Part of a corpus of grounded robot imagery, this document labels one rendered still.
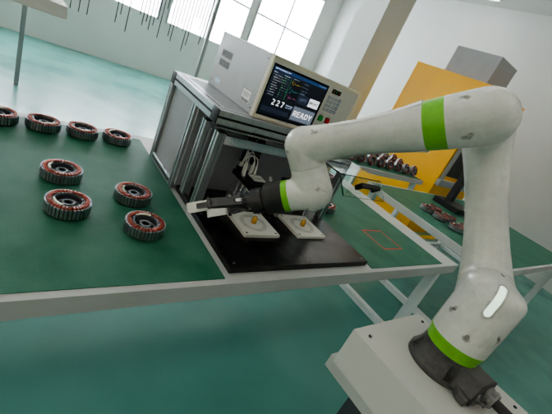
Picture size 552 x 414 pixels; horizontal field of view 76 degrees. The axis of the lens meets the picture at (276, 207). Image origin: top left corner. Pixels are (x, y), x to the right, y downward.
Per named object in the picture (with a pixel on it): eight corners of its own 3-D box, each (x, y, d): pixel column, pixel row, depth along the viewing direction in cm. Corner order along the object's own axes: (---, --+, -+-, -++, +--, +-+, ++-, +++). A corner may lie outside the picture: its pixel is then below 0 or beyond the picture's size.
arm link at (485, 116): (521, 143, 77) (517, 86, 76) (527, 138, 66) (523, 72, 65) (431, 154, 86) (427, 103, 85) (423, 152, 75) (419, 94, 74)
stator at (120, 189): (147, 193, 119) (149, 183, 118) (152, 210, 111) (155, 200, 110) (111, 187, 113) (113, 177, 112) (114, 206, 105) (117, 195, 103)
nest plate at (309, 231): (324, 239, 141) (325, 236, 140) (297, 238, 131) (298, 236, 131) (303, 218, 151) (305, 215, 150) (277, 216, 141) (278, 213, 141)
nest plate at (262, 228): (278, 238, 125) (280, 235, 125) (244, 237, 116) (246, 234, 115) (259, 214, 135) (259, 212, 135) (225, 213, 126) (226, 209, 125)
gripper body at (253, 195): (267, 189, 107) (238, 194, 109) (259, 184, 99) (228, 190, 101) (269, 213, 106) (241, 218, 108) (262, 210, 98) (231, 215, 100)
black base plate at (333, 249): (365, 265, 140) (368, 261, 139) (228, 273, 99) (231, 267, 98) (299, 203, 171) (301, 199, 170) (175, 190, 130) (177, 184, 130)
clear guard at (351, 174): (384, 202, 133) (391, 188, 131) (342, 196, 118) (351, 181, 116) (330, 163, 155) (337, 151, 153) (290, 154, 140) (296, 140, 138)
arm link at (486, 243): (512, 304, 94) (517, 101, 90) (517, 328, 80) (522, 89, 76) (458, 297, 101) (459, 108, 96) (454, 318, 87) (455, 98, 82)
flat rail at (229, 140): (343, 170, 150) (347, 163, 149) (218, 143, 111) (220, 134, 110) (342, 168, 151) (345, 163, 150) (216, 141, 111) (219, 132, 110)
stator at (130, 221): (167, 242, 99) (171, 232, 98) (126, 241, 93) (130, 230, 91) (157, 220, 107) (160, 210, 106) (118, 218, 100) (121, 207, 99)
